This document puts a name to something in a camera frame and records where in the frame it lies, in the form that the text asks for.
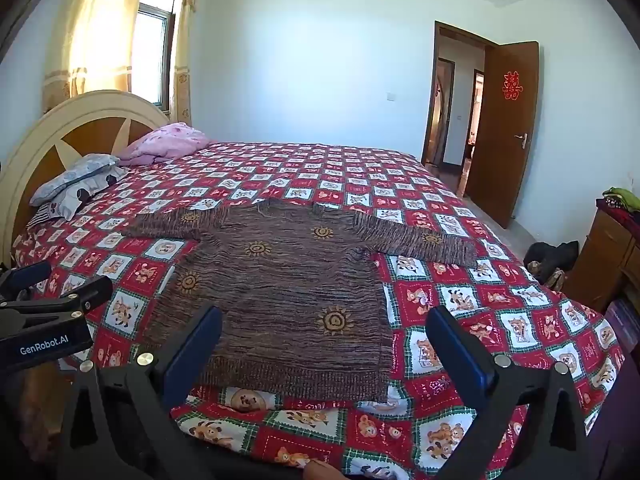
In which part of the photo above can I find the red cartoon checkered bedspread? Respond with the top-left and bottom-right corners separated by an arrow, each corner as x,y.
10,140 -> 626,480

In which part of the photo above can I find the brown wooden door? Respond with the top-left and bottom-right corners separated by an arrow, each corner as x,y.
465,41 -> 541,230

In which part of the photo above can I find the striped pillow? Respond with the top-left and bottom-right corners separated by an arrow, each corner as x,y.
25,202 -> 66,228

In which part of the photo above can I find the black bag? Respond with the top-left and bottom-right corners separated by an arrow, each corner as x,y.
524,241 -> 580,291

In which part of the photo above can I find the narrow yellow curtain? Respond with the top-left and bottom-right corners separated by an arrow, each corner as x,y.
170,0 -> 203,126

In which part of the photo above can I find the grey floral pillow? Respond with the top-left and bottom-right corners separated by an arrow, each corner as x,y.
30,154 -> 121,207

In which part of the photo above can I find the wide yellow curtain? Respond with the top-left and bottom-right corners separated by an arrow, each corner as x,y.
42,0 -> 151,113

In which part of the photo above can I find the cream and wood headboard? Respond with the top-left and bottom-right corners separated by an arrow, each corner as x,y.
0,90 -> 171,266

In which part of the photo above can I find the purple box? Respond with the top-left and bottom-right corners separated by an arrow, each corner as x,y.
605,297 -> 640,356

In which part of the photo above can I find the window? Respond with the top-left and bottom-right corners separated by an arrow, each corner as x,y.
130,0 -> 183,111

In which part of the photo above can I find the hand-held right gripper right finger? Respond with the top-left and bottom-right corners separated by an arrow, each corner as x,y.
425,305 -> 593,480

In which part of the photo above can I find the brown door frame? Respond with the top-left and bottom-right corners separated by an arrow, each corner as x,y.
421,21 -> 501,198

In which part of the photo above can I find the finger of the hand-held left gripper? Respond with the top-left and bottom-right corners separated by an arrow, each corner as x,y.
0,260 -> 53,303
0,276 -> 113,318

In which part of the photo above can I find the pink quilt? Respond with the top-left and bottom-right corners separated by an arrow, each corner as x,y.
117,122 -> 211,167

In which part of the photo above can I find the brown knitted sun-print sweater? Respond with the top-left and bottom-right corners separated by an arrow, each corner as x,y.
122,199 -> 478,403

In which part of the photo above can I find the red paper door decoration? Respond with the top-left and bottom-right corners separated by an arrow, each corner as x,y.
501,71 -> 524,102

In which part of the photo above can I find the white pillow with dark print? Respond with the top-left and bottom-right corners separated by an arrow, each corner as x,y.
47,165 -> 128,221

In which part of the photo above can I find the wooden cabinet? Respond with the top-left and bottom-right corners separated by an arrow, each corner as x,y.
562,200 -> 640,313

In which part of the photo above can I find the dark red cloth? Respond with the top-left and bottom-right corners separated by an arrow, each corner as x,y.
595,197 -> 640,223

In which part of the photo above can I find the green cloth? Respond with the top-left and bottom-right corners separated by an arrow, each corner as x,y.
602,187 -> 640,211

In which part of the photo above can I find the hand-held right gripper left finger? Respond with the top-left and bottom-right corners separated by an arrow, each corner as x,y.
52,305 -> 223,480

